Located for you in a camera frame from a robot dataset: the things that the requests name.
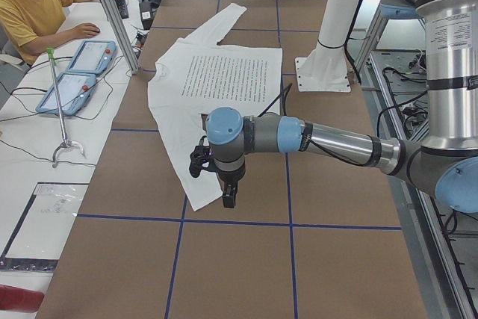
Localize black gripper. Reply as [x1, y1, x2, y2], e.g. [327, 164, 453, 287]
[215, 160, 246, 208]

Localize white long-sleeve printed shirt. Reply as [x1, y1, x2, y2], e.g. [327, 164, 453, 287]
[148, 3, 282, 211]

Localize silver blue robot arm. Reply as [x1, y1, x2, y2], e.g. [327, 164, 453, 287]
[190, 0, 477, 213]

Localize white central mounting column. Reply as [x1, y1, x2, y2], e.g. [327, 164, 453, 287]
[295, 0, 361, 93]

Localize metal reacher grabber tool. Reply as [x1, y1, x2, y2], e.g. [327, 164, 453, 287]
[46, 47, 85, 168]

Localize lower blue teach pendant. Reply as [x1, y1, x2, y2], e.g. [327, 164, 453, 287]
[35, 72, 96, 117]

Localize blue teach pendant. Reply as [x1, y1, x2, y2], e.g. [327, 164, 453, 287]
[35, 72, 96, 117]
[66, 40, 117, 75]

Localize upper blue teach pendant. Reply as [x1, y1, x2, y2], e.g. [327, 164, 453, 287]
[66, 40, 117, 75]

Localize black framed white board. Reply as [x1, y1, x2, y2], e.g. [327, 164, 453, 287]
[1, 182, 88, 273]

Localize black power adapter box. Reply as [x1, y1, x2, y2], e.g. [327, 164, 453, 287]
[139, 0, 154, 30]

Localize black keyboard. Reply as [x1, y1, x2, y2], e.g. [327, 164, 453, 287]
[114, 0, 129, 19]

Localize red object at corner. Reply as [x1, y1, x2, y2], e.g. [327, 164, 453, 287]
[1, 285, 44, 313]

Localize person in yellow shirt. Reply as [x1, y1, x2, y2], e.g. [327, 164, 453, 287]
[1, 0, 100, 65]

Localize aluminium frame post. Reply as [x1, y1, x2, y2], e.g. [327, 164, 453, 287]
[100, 0, 140, 75]

